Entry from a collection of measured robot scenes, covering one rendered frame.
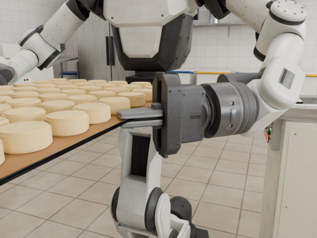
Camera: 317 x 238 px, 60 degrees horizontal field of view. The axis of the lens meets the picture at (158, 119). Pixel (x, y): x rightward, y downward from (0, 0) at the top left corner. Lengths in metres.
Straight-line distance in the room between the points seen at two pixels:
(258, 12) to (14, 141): 0.62
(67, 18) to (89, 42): 4.22
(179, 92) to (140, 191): 0.58
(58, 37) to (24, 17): 4.92
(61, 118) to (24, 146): 0.06
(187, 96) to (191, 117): 0.03
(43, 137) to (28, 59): 0.77
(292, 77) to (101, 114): 0.32
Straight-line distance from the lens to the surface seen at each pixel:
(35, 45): 1.08
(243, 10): 0.79
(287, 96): 0.47
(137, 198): 0.93
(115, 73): 5.01
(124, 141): 0.93
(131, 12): 0.87
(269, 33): 0.70
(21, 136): 0.28
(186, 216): 1.42
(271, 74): 0.48
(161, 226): 0.98
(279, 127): 1.20
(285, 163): 1.20
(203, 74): 4.71
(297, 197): 1.27
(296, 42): 0.65
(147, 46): 0.86
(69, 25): 1.06
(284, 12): 0.68
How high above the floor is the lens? 1.10
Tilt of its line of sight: 14 degrees down
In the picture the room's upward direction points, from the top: straight up
